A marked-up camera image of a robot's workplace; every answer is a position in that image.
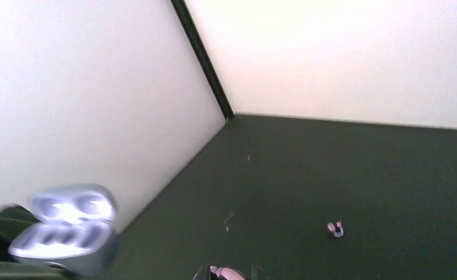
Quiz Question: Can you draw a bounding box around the lavender earbud charging case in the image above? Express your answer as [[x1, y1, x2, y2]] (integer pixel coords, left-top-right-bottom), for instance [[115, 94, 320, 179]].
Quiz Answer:
[[8, 183, 118, 277]]

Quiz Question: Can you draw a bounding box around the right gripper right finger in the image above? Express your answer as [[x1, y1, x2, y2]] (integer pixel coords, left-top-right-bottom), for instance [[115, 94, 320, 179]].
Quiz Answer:
[[251, 265, 269, 280]]

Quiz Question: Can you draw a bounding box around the purple earbud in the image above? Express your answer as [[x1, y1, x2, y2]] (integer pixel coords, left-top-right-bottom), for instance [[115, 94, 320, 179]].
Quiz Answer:
[[209, 266, 248, 280], [327, 221, 344, 238]]

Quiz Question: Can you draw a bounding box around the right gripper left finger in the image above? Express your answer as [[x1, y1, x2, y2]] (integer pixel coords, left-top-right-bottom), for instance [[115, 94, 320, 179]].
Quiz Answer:
[[193, 266, 212, 280]]

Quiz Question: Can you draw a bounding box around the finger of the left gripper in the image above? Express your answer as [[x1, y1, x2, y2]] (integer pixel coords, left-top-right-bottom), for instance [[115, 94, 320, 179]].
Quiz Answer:
[[0, 204, 38, 261], [0, 262, 74, 280]]

